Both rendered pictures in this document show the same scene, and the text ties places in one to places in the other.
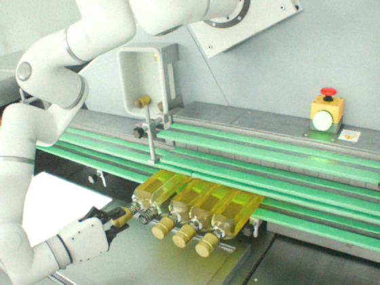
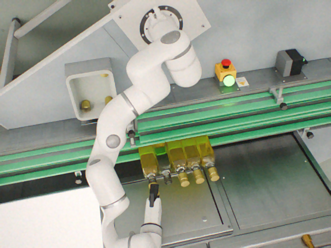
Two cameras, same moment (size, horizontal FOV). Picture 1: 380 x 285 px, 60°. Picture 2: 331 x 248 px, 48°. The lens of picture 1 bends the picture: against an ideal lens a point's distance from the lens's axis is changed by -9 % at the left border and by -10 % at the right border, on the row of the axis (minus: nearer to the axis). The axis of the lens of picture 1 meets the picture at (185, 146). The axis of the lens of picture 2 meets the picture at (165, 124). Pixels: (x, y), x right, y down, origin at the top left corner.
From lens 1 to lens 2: 0.94 m
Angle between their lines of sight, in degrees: 40
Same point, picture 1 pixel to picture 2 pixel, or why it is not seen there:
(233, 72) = not seen: hidden behind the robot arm
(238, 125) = (182, 101)
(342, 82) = (229, 52)
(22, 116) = (111, 169)
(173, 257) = (179, 193)
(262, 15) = (190, 33)
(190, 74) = (122, 75)
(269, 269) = (223, 168)
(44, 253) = (155, 237)
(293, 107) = not seen: hidden behind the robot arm
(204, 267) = (200, 187)
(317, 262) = (241, 151)
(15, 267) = not seen: outside the picture
